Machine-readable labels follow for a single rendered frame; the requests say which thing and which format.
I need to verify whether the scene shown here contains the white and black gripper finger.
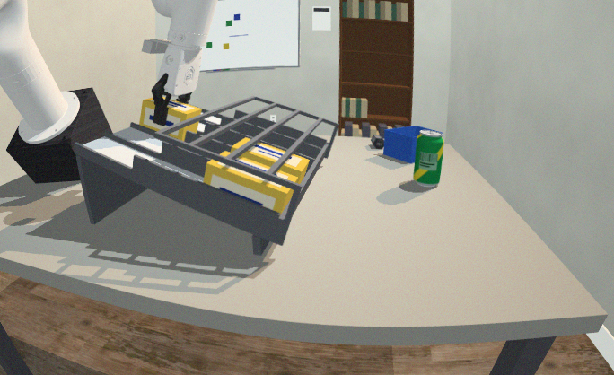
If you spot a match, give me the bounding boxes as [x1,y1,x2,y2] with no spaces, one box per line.
[152,73,171,126]
[176,93,191,104]

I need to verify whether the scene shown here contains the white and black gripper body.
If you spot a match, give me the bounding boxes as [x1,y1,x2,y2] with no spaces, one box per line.
[157,44,202,97]

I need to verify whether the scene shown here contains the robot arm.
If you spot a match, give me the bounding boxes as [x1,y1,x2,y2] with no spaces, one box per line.
[0,0,218,144]

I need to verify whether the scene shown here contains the blue open bin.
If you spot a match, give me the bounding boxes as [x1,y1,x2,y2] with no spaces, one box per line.
[384,126,435,163]

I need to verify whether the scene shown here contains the green drink can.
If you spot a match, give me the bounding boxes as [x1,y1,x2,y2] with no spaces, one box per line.
[413,130,444,187]

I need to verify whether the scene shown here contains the yellow butter carton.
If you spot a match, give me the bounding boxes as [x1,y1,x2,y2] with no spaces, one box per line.
[203,156,298,213]
[231,137,310,184]
[139,98,202,141]

